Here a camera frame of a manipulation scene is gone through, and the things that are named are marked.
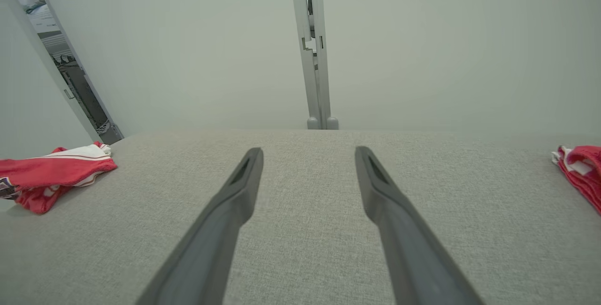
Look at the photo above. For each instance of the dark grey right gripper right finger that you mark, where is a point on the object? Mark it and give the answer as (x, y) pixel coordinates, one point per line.
(413, 258)

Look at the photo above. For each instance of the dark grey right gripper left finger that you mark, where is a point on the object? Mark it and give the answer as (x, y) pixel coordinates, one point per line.
(206, 248)

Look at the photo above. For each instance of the red Bulls basketball jersey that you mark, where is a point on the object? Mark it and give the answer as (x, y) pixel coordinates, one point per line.
(51, 173)

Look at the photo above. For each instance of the red shorts with white band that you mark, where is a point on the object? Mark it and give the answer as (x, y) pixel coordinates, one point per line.
(584, 173)

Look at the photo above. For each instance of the grey partition post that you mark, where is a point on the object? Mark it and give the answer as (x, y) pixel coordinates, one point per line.
(305, 75)
(324, 75)

